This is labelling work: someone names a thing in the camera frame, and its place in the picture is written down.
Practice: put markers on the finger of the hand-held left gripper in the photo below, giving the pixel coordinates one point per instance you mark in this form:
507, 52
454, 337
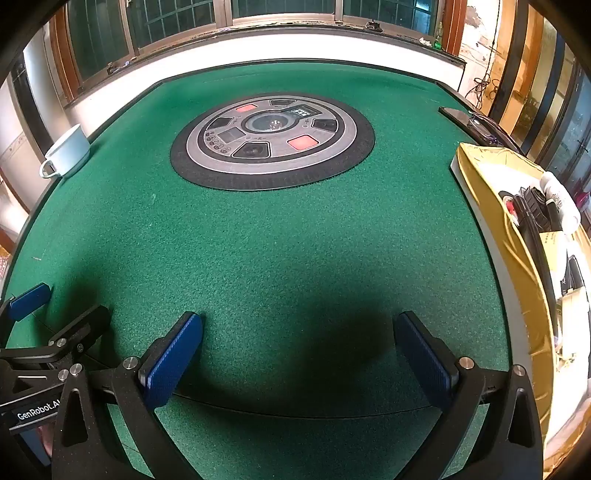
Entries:
28, 301
87, 325

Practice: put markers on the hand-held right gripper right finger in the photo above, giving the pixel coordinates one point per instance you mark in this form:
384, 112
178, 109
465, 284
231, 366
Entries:
422, 364

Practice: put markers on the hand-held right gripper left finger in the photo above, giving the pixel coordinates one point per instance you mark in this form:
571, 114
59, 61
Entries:
173, 364

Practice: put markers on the yellow storage box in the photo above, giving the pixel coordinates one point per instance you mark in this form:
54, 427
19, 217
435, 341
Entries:
489, 194

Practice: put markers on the white plastic bottle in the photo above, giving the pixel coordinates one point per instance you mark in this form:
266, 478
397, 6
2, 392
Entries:
561, 198

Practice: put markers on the white cup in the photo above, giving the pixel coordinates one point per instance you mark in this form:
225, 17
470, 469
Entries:
69, 147

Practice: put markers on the white tower air conditioner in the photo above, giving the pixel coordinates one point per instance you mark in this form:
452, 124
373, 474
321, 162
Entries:
39, 83

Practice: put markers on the round grey control panel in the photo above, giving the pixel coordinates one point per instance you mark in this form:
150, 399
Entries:
277, 162

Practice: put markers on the wooden framed window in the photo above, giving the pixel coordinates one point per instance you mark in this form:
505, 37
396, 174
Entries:
101, 41

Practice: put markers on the gold framed glass cabinet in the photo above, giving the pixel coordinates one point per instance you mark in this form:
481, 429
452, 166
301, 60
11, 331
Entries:
521, 69

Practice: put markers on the small green bottle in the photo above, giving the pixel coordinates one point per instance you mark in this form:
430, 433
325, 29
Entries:
437, 39

